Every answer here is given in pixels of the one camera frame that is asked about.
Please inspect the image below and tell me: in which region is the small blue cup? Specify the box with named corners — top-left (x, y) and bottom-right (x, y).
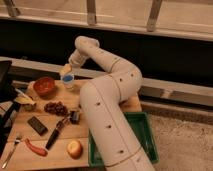
top-left (62, 75), bottom-right (74, 83)

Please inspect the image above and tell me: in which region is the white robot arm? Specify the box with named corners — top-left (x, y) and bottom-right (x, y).
top-left (69, 36), bottom-right (155, 171)

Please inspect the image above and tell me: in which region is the green plastic tray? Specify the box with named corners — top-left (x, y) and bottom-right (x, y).
top-left (88, 112), bottom-right (159, 167)

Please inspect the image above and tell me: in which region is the white paper cup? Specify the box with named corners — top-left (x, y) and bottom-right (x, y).
top-left (61, 79), bottom-right (74, 91)

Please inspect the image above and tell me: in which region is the red bowl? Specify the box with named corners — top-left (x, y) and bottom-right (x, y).
top-left (33, 77), bottom-right (55, 97)

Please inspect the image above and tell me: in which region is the bunch of dark grapes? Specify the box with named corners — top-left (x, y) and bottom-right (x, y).
top-left (44, 102), bottom-right (68, 116)

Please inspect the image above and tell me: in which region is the small dark can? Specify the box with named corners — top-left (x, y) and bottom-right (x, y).
top-left (70, 111), bottom-right (80, 124)

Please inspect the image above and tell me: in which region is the banana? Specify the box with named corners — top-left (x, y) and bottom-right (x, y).
top-left (15, 96), bottom-right (36, 111)

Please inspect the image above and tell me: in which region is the black rectangular block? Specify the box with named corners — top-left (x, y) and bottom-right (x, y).
top-left (27, 116), bottom-right (48, 136)

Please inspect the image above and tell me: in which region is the yellow apple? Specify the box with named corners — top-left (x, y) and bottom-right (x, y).
top-left (67, 140), bottom-right (83, 159)

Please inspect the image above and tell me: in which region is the silver fork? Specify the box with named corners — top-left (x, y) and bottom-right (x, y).
top-left (2, 134), bottom-right (22, 169)

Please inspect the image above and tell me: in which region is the black handled knife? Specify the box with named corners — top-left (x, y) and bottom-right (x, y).
top-left (45, 117), bottom-right (69, 150)

